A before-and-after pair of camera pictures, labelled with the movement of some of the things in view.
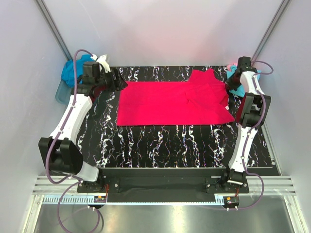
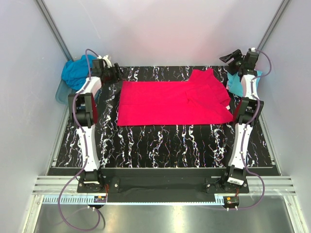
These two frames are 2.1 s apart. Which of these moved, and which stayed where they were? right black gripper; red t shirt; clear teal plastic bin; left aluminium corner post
Moved: right black gripper
Stayed: clear teal plastic bin; red t shirt; left aluminium corner post
